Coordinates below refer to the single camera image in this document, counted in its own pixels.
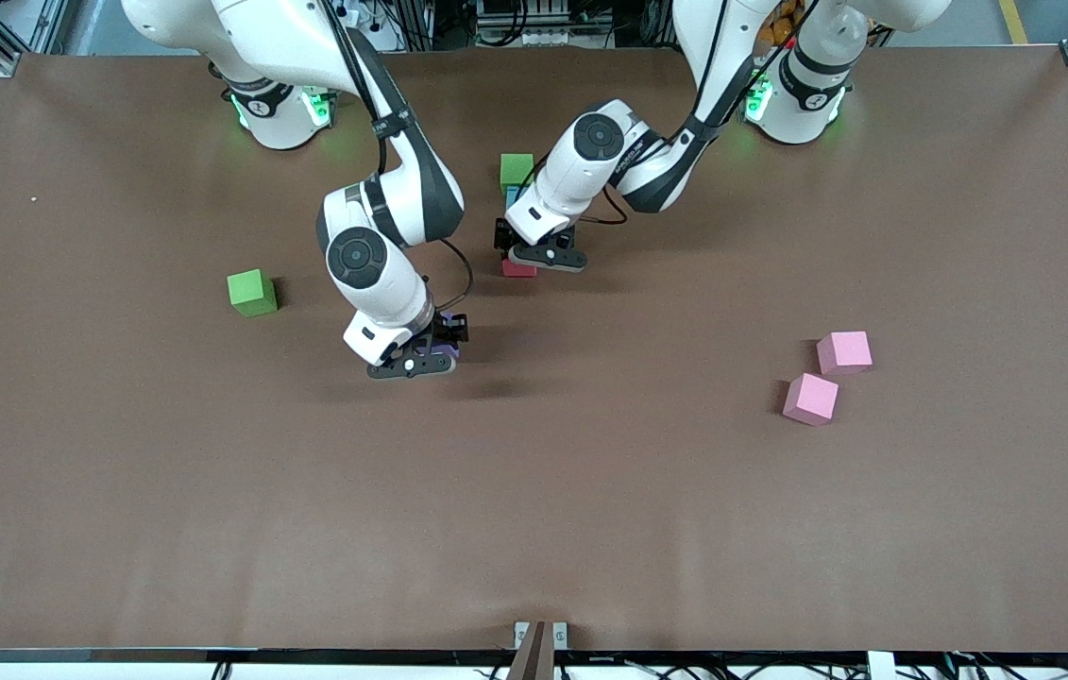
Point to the pile of orange items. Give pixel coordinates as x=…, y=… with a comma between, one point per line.
x=784, y=21

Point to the green foam cube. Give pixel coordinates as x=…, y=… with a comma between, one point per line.
x=517, y=170
x=250, y=293

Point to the white power strip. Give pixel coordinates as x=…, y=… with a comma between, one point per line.
x=359, y=17

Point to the pink foam cube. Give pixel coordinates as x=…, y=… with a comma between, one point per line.
x=843, y=352
x=811, y=399

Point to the light blue foam cube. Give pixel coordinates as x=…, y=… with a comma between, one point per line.
x=512, y=200

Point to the purple foam cube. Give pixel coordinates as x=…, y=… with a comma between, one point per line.
x=452, y=347

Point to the dark electronics rack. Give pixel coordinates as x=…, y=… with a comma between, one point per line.
x=534, y=14

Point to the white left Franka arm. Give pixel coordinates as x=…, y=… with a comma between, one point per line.
x=807, y=94

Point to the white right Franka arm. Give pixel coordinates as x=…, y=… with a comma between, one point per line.
x=288, y=38

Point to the small white box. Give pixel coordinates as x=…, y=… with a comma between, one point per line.
x=881, y=669

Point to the red foam cube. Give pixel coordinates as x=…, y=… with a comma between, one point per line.
x=519, y=271

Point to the silver metal bracket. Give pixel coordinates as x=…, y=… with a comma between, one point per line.
x=560, y=635

